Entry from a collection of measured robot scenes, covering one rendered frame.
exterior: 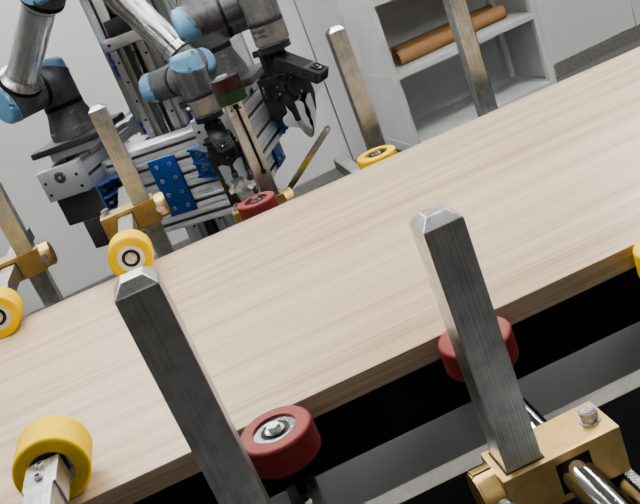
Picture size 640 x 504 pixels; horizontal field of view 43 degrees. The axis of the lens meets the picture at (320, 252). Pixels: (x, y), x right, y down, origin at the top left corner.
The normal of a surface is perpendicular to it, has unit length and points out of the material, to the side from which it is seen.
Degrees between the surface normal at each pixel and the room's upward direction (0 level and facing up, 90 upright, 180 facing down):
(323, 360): 0
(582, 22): 90
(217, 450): 90
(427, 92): 90
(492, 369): 90
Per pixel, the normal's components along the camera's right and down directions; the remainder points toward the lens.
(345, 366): -0.35, -0.87
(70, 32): 0.33, 0.24
